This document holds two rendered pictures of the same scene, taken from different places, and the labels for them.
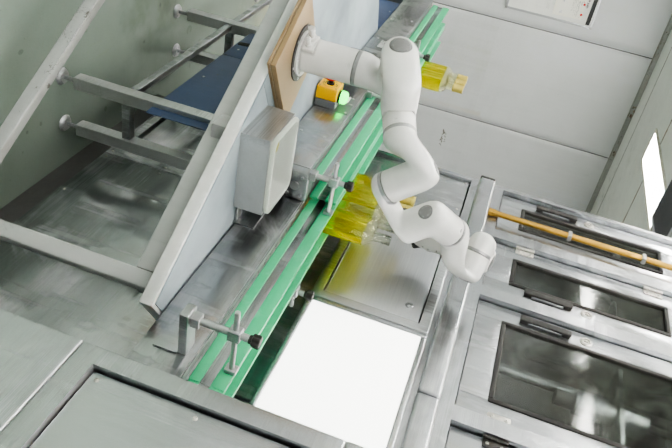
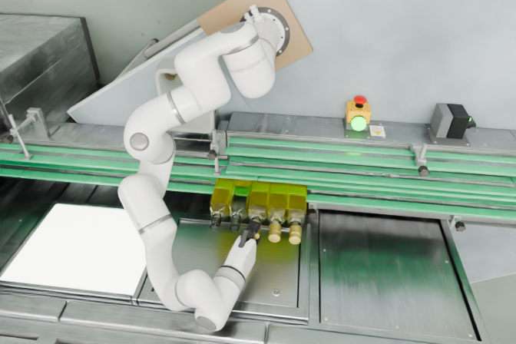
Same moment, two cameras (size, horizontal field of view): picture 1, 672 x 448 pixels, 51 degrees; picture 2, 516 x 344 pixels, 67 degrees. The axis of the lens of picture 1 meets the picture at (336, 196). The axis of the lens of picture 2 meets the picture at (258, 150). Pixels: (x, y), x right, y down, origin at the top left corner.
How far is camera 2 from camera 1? 1.95 m
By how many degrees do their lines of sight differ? 67
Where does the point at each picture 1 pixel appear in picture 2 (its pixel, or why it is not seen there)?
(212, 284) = (104, 133)
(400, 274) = not seen: hidden behind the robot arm
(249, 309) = (87, 155)
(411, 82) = (182, 54)
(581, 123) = not seen: outside the picture
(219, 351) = (47, 150)
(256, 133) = (165, 61)
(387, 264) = not seen: hidden behind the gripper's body
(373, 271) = (219, 249)
